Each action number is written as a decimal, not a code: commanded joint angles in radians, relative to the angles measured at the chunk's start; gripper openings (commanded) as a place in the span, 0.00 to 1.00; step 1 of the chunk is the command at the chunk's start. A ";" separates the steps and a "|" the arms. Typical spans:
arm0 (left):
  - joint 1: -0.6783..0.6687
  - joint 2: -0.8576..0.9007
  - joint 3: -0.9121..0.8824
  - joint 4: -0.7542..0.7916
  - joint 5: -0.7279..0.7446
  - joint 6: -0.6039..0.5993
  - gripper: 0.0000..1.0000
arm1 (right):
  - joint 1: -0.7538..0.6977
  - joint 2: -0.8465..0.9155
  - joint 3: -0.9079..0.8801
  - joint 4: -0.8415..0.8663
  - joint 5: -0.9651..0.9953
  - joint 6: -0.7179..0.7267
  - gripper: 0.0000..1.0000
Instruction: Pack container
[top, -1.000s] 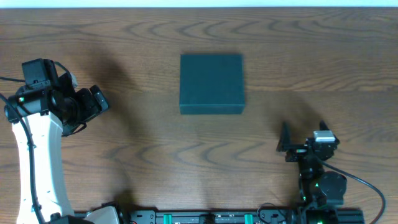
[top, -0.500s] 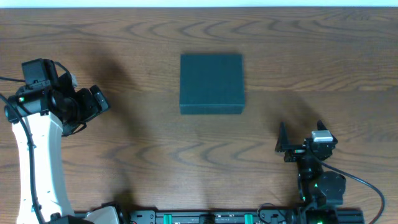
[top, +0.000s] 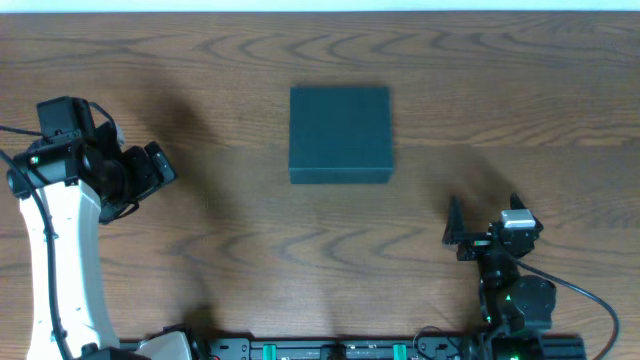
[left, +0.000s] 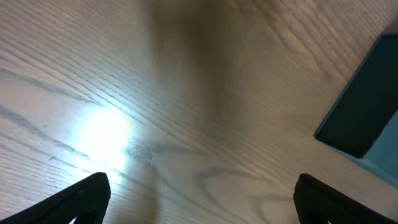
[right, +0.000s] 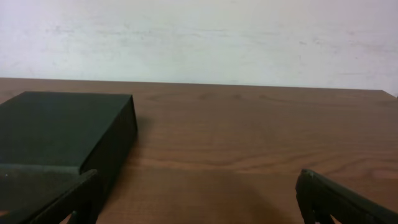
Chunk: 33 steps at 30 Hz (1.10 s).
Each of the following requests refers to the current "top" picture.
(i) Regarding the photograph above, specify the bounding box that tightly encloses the black gift box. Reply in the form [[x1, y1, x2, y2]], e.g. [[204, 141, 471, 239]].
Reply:
[[288, 86, 394, 184]]

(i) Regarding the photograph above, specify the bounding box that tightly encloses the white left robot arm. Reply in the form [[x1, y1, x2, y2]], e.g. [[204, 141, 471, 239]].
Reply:
[[7, 120, 194, 360]]

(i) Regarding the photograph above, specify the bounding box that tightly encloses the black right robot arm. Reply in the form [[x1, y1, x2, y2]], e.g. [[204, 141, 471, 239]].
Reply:
[[442, 194, 556, 337]]

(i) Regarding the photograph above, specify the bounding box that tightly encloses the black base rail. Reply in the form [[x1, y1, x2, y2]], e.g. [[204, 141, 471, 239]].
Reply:
[[119, 335, 587, 360]]

